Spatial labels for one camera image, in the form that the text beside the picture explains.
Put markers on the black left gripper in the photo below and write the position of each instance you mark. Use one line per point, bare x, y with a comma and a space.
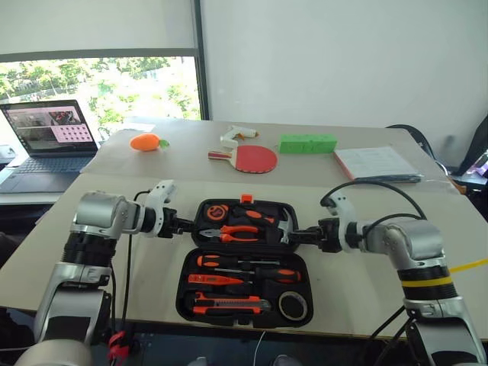
171, 225

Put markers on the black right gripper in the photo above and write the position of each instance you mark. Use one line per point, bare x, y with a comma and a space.
331, 236

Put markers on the orange voltage tester pen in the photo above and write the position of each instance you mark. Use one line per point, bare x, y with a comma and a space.
213, 279

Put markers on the orange black utility knife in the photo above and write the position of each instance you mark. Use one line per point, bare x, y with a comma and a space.
228, 304

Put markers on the black plastic tool case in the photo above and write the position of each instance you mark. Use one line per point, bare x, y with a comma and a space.
244, 301

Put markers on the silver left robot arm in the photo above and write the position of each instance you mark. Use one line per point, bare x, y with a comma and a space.
95, 213

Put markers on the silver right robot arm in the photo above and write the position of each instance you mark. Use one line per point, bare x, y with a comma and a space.
415, 244

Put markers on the orange black tape measure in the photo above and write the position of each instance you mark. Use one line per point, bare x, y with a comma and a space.
217, 212

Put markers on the black electrical tape roll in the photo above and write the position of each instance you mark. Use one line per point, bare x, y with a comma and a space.
293, 306

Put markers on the red table tennis paddle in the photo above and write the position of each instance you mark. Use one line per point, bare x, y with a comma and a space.
256, 158

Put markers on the green foam block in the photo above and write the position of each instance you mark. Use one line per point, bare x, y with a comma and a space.
308, 143

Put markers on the orange carrot toy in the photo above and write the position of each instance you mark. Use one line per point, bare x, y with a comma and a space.
145, 142

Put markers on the white glue gun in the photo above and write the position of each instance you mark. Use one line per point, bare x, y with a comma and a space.
232, 136

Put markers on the paper document stack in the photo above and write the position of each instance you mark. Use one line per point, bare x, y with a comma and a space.
377, 164

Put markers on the grey rounded shape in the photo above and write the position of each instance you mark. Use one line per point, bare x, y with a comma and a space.
286, 361
202, 362

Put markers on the red tape wrap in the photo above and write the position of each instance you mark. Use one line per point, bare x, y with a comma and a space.
117, 345

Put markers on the yellow plastic strip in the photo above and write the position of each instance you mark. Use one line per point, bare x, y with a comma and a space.
470, 265

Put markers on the open dark laptop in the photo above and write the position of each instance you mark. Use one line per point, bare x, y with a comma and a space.
45, 129

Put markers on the black chair backrest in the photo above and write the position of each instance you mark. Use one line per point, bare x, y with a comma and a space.
476, 148

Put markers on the small white grey device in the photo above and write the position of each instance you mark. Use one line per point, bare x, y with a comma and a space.
7, 152

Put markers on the white roller blind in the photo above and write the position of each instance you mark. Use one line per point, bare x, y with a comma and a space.
95, 24

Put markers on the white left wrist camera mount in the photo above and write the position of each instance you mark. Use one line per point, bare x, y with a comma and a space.
158, 198

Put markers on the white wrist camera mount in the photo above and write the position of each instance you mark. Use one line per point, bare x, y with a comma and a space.
158, 198
343, 213

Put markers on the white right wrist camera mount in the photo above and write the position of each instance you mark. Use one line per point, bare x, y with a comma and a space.
343, 213

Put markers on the black window frame post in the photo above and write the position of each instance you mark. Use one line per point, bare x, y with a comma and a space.
201, 61

